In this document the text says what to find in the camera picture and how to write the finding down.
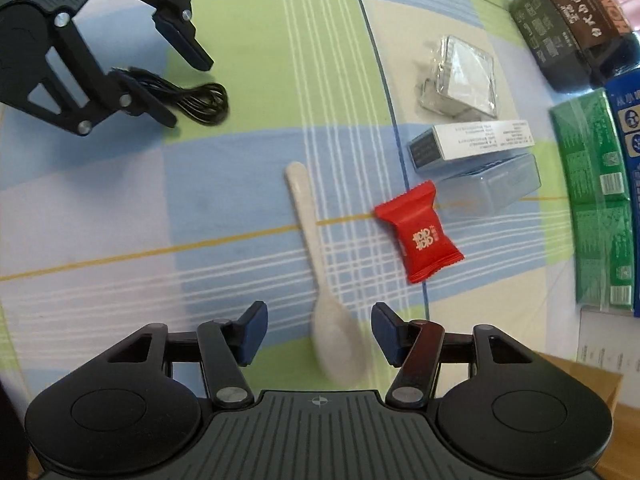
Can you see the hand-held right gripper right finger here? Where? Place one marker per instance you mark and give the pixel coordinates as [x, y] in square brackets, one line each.
[387, 332]

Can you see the white plastic spoon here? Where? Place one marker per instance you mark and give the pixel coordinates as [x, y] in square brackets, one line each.
[340, 340]

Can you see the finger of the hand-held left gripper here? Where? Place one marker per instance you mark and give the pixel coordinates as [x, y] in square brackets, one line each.
[185, 40]
[100, 95]

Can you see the small white medicine box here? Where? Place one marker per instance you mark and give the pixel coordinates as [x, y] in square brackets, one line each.
[475, 142]

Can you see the blue clear toothpick box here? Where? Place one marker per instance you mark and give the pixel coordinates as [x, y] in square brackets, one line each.
[492, 185]

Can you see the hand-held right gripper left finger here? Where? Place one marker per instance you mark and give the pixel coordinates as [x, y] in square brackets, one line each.
[252, 332]

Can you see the brown cardboard box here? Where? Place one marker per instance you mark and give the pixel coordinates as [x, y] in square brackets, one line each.
[590, 380]

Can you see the red candy packet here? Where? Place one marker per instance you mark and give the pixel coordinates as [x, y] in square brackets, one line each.
[420, 235]

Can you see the green wrapped packet bundle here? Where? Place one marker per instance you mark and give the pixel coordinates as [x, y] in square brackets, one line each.
[595, 195]

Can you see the white appliance box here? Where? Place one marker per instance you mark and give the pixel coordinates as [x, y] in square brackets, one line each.
[610, 340]

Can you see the blue milk carton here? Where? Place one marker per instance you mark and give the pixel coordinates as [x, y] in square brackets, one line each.
[627, 170]

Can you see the checked tablecloth desktop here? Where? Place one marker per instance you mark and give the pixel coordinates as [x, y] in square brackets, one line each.
[200, 210]

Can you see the black instant meal box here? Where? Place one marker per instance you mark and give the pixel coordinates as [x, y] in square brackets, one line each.
[570, 25]

